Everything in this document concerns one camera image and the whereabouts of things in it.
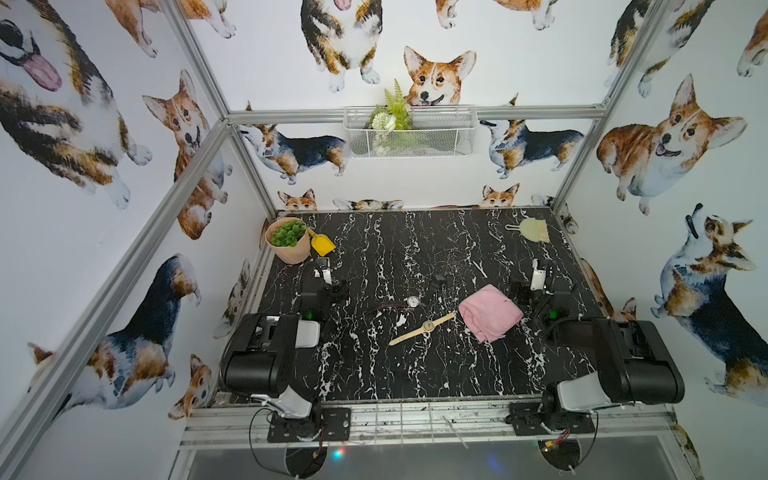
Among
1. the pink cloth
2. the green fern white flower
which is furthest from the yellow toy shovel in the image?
the pink cloth

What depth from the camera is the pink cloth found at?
35.3 inches

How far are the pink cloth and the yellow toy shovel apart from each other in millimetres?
515

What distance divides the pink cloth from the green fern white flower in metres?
0.56

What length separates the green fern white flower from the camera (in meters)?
0.81

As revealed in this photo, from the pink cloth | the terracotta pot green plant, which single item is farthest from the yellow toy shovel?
the pink cloth

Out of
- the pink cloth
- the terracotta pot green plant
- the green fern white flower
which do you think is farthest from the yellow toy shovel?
the pink cloth

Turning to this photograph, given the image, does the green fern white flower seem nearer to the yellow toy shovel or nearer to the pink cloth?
the yellow toy shovel

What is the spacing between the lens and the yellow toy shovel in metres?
1.12

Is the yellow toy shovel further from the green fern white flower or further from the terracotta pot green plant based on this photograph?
the green fern white flower

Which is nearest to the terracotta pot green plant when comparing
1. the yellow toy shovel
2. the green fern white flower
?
the yellow toy shovel

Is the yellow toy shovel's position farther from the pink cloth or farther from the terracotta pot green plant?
the pink cloth

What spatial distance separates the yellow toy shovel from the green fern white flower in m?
0.41
